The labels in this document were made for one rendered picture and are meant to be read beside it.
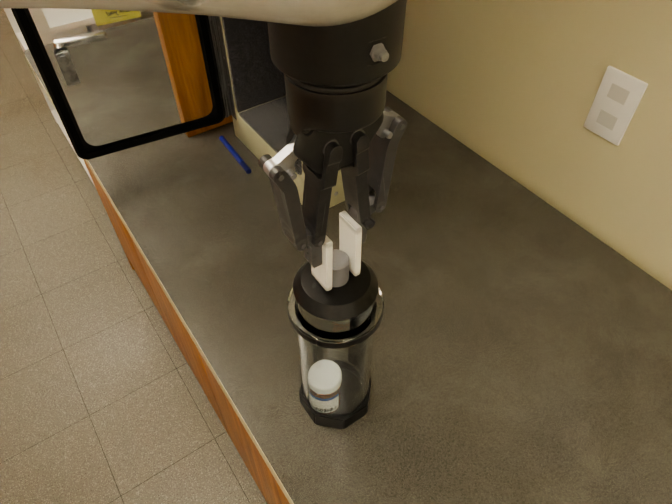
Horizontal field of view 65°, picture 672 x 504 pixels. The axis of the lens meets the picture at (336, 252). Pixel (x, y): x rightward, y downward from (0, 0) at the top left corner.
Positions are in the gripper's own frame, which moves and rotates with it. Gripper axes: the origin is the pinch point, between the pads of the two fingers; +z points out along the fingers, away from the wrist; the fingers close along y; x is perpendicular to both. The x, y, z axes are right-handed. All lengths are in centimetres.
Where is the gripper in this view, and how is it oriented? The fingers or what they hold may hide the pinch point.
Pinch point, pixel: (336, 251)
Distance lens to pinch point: 52.2
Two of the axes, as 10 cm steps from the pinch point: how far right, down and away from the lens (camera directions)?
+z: 0.0, 6.7, 7.4
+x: 5.6, 6.1, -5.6
